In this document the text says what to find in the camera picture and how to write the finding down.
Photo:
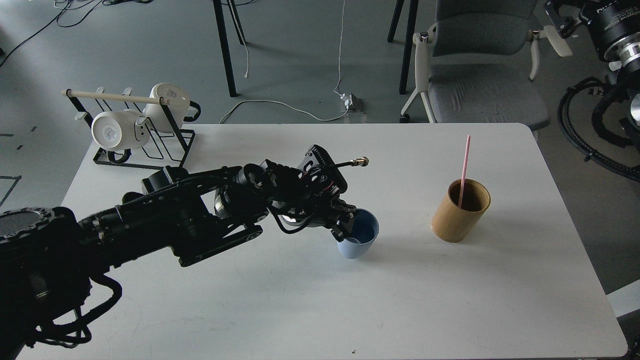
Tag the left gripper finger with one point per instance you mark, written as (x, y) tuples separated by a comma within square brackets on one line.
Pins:
[(342, 212), (342, 230)]

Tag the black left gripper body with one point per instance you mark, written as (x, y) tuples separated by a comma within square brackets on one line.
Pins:
[(301, 197)]

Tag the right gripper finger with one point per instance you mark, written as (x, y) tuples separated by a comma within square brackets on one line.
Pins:
[(564, 15)]

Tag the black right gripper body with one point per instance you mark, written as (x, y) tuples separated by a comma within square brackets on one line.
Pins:
[(614, 27)]

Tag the blue plastic cup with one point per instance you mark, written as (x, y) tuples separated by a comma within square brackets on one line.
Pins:
[(365, 231)]

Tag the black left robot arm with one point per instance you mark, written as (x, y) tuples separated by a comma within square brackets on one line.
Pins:
[(54, 267)]

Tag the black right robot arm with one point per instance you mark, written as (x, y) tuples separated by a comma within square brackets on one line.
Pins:
[(622, 84)]

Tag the grey office chair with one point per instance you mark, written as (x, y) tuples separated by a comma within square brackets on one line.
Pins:
[(477, 62)]

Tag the bamboo cylindrical holder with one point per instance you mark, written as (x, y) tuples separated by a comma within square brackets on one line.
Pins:
[(460, 210)]

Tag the black table leg left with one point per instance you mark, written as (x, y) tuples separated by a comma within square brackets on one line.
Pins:
[(224, 41)]

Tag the black table leg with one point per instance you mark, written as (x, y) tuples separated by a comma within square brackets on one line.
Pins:
[(405, 40), (224, 41)]

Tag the black table leg right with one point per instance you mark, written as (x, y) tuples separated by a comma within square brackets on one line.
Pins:
[(405, 40)]

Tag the white mug on rack front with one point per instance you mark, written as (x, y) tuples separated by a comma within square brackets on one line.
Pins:
[(120, 130)]

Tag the black wire mug rack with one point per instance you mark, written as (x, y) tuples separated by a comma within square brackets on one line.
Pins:
[(162, 149)]

